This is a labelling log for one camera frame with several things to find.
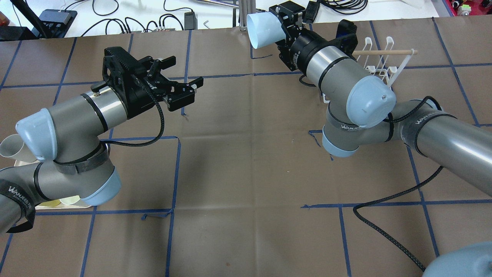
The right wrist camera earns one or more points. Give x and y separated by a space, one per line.
346 37

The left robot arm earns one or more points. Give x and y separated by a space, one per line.
64 154

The black power adapter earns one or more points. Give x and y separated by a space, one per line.
311 11

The white wire cup rack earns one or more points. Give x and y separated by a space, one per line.
384 65

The cream plastic tray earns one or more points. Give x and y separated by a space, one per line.
82 205

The yellow cup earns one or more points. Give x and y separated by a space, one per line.
50 203

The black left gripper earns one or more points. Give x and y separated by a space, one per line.
137 100

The cream white cup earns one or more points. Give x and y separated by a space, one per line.
70 201

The grey cup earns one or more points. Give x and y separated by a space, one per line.
14 147

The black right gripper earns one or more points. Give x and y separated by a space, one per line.
301 47

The light blue cup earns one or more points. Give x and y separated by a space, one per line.
264 29

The aluminium frame post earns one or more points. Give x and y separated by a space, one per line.
245 7

